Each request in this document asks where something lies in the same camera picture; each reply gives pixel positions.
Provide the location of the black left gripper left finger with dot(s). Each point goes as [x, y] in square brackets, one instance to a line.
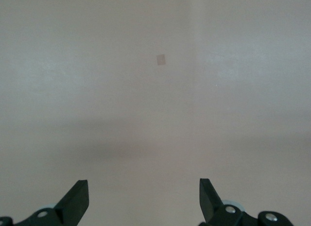
[70, 206]

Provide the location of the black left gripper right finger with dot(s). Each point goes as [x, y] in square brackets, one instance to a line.
[211, 206]

